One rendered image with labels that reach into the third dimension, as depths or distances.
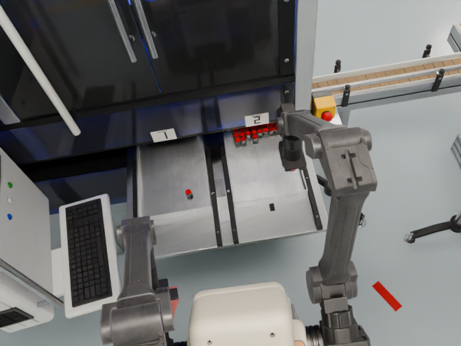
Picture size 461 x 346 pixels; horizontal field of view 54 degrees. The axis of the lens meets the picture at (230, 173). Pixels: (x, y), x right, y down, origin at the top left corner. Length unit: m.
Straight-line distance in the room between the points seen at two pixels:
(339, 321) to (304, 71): 0.79
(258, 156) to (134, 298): 1.03
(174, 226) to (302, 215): 0.45
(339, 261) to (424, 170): 1.88
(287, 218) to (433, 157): 1.48
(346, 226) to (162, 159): 1.01
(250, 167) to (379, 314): 1.10
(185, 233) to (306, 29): 0.77
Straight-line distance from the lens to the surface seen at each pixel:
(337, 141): 0.82
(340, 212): 0.85
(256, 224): 1.55
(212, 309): 0.96
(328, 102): 1.66
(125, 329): 0.72
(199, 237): 1.56
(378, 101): 1.89
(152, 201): 1.66
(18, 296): 1.50
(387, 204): 2.64
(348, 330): 1.08
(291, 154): 1.30
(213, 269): 2.45
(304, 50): 1.42
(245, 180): 1.64
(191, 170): 1.69
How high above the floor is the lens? 2.28
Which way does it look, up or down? 57 degrees down
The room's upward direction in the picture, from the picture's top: 11 degrees counter-clockwise
